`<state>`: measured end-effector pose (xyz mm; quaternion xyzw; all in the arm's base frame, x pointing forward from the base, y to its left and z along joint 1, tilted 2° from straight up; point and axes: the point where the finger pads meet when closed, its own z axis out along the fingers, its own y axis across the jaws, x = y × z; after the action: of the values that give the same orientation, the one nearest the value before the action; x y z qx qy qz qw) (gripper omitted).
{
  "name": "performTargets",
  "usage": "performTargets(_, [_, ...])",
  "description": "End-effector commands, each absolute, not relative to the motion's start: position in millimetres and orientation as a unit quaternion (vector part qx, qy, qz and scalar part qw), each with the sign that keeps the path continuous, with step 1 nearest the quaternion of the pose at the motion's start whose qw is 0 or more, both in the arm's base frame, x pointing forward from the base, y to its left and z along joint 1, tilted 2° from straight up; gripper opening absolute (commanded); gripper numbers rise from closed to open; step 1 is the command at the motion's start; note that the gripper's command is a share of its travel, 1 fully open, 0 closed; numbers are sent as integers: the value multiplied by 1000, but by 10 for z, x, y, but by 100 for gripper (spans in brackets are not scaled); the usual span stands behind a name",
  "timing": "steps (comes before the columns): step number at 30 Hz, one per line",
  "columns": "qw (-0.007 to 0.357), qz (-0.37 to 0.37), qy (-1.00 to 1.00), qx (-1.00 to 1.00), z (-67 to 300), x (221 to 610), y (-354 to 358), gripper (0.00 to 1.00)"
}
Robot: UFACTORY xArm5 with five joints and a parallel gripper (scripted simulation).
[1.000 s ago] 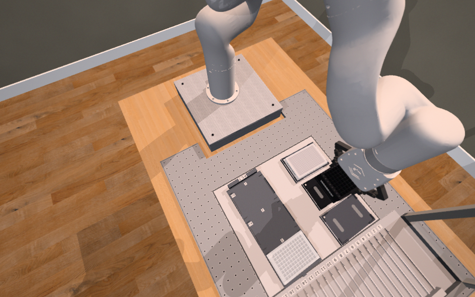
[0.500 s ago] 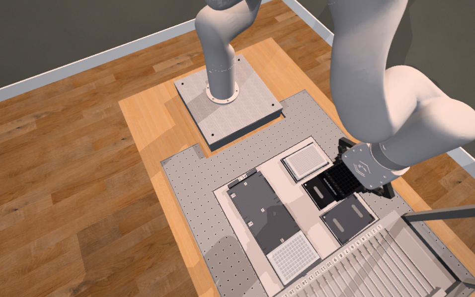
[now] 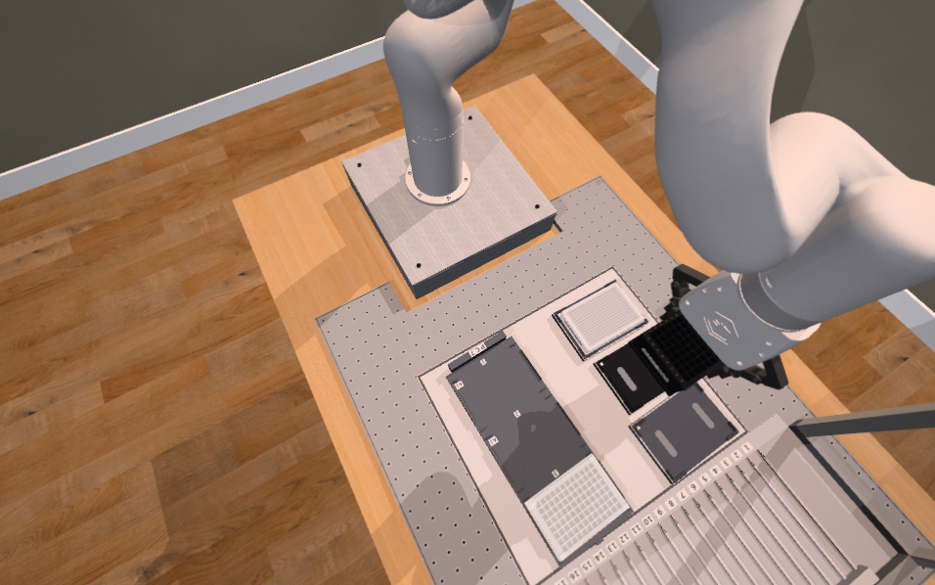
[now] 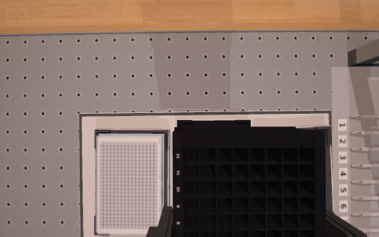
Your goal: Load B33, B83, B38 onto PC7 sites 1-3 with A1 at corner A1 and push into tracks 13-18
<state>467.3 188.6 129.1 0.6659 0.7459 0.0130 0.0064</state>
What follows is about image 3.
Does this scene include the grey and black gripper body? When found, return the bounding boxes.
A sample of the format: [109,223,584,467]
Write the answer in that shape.
[679,270,821,371]

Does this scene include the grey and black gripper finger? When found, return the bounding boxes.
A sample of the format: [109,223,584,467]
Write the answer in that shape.
[707,355,788,390]
[659,264,711,320]

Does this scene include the black deep-well block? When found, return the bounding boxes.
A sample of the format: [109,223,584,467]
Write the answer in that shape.
[628,310,725,396]

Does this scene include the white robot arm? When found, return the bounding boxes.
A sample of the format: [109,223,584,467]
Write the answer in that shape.
[383,0,935,331]

